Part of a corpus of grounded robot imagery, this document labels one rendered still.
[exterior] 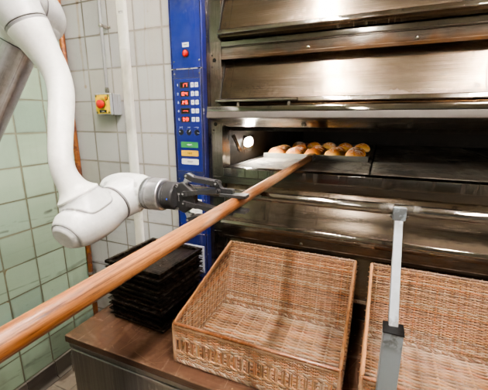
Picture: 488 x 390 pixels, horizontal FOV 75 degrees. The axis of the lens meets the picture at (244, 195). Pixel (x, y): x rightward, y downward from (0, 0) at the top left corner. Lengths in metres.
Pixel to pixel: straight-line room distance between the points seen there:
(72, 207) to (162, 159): 0.84
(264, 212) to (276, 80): 0.55
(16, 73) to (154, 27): 0.69
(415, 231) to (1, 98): 1.40
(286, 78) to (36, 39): 0.82
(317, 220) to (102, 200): 0.84
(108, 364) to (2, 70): 1.02
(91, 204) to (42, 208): 1.09
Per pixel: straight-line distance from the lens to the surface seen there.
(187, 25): 1.50
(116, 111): 1.70
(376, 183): 1.28
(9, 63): 1.16
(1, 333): 0.39
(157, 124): 1.60
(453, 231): 1.35
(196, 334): 1.14
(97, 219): 0.82
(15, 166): 1.81
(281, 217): 1.37
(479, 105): 1.15
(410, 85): 1.26
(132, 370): 1.35
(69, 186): 0.84
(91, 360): 1.47
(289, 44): 1.34
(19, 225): 1.85
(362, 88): 1.26
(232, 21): 1.43
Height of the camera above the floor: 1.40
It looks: 14 degrees down
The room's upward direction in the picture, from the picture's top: straight up
